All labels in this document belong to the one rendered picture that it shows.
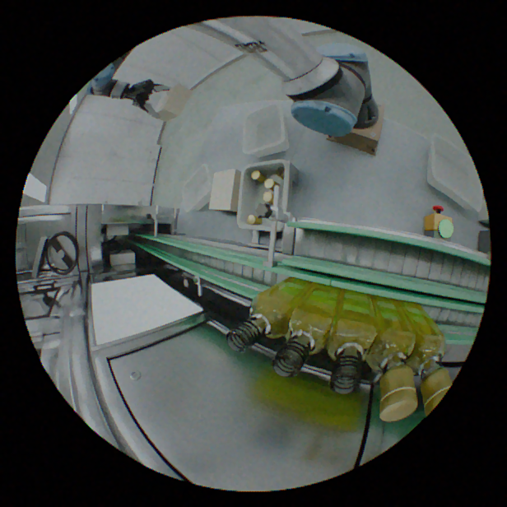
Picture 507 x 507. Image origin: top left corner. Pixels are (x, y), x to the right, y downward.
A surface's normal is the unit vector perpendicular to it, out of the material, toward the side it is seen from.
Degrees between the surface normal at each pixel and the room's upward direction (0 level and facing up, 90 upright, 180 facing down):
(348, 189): 0
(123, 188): 90
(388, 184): 0
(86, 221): 90
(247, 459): 90
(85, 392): 90
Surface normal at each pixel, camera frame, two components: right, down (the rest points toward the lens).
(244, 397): 0.09, -0.98
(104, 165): 0.82, 0.16
